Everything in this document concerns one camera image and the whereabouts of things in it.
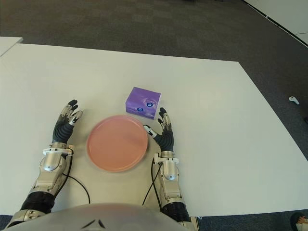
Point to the robot left hand black silver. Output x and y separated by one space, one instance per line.
63 130

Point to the robot right hand black silver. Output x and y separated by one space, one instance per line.
166 139

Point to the purple tissue paper pack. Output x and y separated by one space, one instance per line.
142 98

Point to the robot left arm silver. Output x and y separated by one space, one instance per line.
51 163

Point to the robot right arm silver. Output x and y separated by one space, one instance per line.
169 168

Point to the pink round plate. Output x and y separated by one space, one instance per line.
115 144

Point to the silver robot torso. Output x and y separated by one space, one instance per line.
108 216

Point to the white adjacent table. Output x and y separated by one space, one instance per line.
7 44

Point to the white handheld controller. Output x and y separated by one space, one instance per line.
294 100

